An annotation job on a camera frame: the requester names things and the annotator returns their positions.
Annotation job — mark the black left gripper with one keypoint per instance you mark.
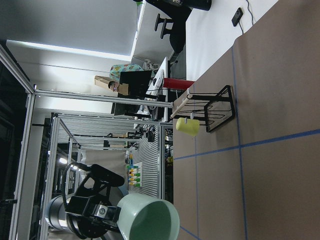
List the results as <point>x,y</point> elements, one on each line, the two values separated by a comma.
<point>89,212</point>

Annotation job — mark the pale green cup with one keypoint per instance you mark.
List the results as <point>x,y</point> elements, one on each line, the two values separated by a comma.
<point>143,217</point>

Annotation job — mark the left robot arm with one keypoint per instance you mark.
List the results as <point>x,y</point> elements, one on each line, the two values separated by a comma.
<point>55,214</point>

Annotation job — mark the yellow cup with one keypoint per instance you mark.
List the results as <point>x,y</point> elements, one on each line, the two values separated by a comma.
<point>188,126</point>

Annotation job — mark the red cylinder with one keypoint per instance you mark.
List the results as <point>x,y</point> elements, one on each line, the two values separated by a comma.
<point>177,84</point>

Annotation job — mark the small black device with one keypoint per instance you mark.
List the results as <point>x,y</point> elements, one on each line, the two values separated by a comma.
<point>237,16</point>

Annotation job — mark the black wire cup rack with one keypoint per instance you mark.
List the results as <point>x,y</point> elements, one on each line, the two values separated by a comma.
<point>212,109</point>

